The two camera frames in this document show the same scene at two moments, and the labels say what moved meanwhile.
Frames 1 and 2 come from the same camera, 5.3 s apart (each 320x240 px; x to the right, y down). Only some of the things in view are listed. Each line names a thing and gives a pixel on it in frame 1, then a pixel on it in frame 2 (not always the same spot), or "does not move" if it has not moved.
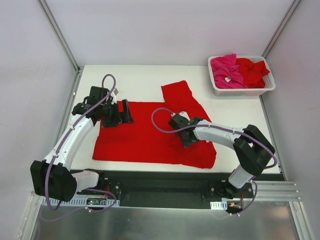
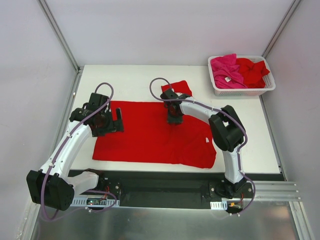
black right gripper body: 186,136 → 174,119
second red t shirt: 252,72 does not move
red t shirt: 151,139 does not move
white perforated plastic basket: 268,79 does not move
